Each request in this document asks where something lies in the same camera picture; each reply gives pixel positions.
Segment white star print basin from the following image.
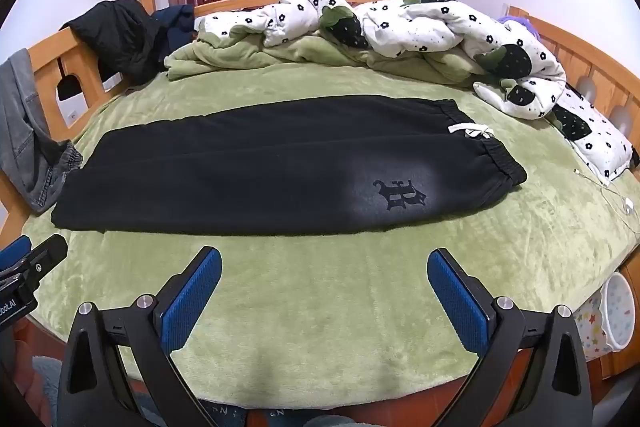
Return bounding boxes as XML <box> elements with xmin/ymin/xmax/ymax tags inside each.
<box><xmin>575</xmin><ymin>271</ymin><xmax>637</xmax><ymax>362</ymax></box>

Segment white floral pillow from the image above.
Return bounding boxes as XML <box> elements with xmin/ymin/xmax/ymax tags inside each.
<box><xmin>547</xmin><ymin>87</ymin><xmax>636</xmax><ymax>180</ymax></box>

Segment navy blue garment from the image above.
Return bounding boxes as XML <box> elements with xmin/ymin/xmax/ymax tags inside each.
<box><xmin>150</xmin><ymin>4</ymin><xmax>198</xmax><ymax>58</ymax></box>

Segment purple cloth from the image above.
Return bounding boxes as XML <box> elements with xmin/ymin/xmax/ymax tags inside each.
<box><xmin>497</xmin><ymin>13</ymin><xmax>542</xmax><ymax>38</ymax></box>

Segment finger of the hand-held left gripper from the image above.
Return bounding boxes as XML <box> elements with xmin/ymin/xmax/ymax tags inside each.
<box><xmin>0</xmin><ymin>236</ymin><xmax>32</xmax><ymax>269</ymax></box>
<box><xmin>0</xmin><ymin>234</ymin><xmax>69</xmax><ymax>290</ymax></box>

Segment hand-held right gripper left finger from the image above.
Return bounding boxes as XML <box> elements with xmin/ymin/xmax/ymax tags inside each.
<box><xmin>57</xmin><ymin>246</ymin><xmax>223</xmax><ymax>427</ymax></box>

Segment black jacket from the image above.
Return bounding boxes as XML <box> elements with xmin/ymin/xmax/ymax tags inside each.
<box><xmin>62</xmin><ymin>0</ymin><xmax>166</xmax><ymax>85</ymax></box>

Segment white floral quilt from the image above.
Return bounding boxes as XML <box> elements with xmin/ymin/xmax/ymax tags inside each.
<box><xmin>165</xmin><ymin>0</ymin><xmax>568</xmax><ymax>120</ymax></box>

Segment white charging cable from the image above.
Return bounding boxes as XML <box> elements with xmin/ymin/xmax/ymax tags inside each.
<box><xmin>574</xmin><ymin>168</ymin><xmax>640</xmax><ymax>236</ymax></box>

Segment wooden bed frame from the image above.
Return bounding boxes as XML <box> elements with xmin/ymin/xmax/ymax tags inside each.
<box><xmin>0</xmin><ymin>0</ymin><xmax>640</xmax><ymax>380</ymax></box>

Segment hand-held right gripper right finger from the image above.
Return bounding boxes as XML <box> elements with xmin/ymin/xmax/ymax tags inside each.
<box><xmin>426</xmin><ymin>248</ymin><xmax>596</xmax><ymax>427</ymax></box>

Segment black pants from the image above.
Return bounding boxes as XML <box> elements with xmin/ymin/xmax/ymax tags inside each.
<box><xmin>50</xmin><ymin>94</ymin><xmax>528</xmax><ymax>238</ymax></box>

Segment green fleece bed blanket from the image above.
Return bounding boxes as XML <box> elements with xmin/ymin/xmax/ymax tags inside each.
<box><xmin>22</xmin><ymin>57</ymin><xmax>640</xmax><ymax>410</ymax></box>

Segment grey jeans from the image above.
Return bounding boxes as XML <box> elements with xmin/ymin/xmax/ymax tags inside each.
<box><xmin>0</xmin><ymin>48</ymin><xmax>83</xmax><ymax>214</ymax></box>

